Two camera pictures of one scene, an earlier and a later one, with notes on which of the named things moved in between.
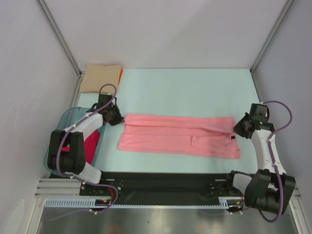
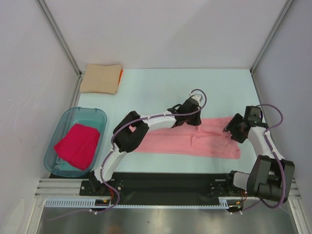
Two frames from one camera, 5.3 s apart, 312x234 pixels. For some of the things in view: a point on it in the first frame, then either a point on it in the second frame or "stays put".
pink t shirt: [169, 135] stays put
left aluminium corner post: [55, 26] stays put
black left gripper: [119, 119] -> [197, 121]
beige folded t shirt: [96, 76] stays put
